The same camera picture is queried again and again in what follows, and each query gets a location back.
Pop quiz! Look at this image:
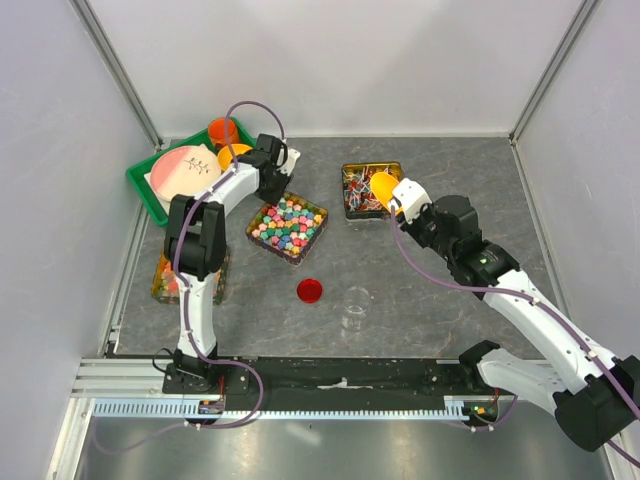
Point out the tin of pastel star candies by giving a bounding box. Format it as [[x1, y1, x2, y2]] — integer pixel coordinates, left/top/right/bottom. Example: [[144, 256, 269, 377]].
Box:
[[246, 191, 329, 266]]

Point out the yellow plastic scoop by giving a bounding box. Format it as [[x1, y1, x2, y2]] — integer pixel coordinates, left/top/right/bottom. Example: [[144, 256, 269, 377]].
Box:
[[370, 171, 400, 211]]

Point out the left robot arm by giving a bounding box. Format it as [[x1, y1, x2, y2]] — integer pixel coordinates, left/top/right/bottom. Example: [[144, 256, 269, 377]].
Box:
[[164, 134, 300, 393]]

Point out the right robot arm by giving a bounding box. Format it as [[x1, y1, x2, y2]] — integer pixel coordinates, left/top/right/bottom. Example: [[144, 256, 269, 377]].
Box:
[[387, 191, 639, 452]]

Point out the tin of bright star candies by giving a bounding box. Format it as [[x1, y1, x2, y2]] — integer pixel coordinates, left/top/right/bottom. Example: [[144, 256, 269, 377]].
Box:
[[151, 247, 231, 305]]

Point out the orange plastic bowl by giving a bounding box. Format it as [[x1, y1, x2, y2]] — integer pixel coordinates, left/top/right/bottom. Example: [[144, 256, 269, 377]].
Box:
[[217, 143, 253, 171]]

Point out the orange plastic cup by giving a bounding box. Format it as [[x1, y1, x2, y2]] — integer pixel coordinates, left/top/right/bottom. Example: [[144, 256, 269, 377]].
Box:
[[207, 117, 240, 149]]

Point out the tin of lollipops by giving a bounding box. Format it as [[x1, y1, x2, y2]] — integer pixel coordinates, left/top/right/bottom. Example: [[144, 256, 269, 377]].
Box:
[[341, 162, 403, 221]]

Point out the pink white plate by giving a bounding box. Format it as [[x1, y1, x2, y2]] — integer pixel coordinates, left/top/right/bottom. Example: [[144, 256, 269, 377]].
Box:
[[145, 144, 222, 202]]

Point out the red round lid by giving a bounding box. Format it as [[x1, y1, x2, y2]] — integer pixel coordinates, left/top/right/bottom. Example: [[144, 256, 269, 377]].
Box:
[[296, 278, 323, 304]]

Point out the green plastic tray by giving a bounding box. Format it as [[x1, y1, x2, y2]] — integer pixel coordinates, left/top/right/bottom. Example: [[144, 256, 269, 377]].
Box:
[[126, 129, 260, 228]]

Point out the clear glass jar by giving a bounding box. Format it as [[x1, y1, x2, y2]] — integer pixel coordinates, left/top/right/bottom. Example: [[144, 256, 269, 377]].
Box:
[[341, 286, 371, 332]]

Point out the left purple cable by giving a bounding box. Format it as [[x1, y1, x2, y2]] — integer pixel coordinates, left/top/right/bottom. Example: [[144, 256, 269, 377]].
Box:
[[89, 100, 289, 454]]

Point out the purple cable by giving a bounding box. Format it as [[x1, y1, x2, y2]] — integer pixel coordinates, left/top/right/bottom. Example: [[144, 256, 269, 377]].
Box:
[[89, 100, 289, 454], [389, 204, 640, 468]]

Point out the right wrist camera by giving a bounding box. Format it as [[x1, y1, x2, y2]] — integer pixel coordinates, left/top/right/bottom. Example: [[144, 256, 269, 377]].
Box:
[[388, 178, 433, 224]]

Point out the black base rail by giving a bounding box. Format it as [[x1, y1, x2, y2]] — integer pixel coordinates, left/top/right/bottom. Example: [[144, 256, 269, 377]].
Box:
[[162, 357, 497, 414]]

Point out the grey cable duct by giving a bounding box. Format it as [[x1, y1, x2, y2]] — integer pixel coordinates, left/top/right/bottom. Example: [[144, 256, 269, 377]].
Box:
[[93, 398, 471, 421]]

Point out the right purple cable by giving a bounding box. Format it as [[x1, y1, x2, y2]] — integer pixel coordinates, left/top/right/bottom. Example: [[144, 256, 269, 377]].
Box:
[[389, 204, 640, 468]]

